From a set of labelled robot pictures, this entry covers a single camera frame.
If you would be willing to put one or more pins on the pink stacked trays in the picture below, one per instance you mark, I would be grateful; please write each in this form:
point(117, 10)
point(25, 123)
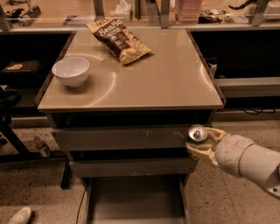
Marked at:
point(187, 11)

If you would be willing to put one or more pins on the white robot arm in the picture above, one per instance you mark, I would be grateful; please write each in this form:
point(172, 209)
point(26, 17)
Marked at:
point(261, 166)

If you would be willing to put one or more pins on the open bottom grey drawer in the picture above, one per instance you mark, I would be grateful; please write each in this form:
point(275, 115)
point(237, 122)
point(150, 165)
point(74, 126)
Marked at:
point(136, 200)

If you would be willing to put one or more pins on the white shoe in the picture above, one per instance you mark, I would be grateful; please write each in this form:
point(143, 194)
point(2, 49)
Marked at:
point(22, 216)

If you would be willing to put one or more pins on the top grey drawer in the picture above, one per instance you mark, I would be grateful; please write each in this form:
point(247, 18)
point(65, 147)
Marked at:
point(121, 138)

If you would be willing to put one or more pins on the brown sea salt chips bag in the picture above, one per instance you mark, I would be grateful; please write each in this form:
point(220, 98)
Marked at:
point(124, 44)

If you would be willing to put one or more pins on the middle grey drawer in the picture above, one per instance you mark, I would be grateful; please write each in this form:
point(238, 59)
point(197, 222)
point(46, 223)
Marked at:
point(133, 167)

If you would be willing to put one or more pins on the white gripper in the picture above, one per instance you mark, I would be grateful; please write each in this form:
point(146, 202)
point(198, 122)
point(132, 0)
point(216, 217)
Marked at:
point(231, 153)

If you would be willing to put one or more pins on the white ceramic bowl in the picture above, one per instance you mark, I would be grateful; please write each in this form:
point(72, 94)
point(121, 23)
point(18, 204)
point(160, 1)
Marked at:
point(72, 72)

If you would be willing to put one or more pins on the grey drawer cabinet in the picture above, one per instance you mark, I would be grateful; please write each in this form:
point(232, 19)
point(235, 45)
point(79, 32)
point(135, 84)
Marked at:
point(169, 87)

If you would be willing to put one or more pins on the white tissue box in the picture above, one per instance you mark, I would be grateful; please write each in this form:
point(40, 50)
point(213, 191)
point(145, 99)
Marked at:
point(123, 10)

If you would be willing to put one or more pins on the silver redbull can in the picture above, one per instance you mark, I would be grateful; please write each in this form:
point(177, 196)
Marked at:
point(198, 134)

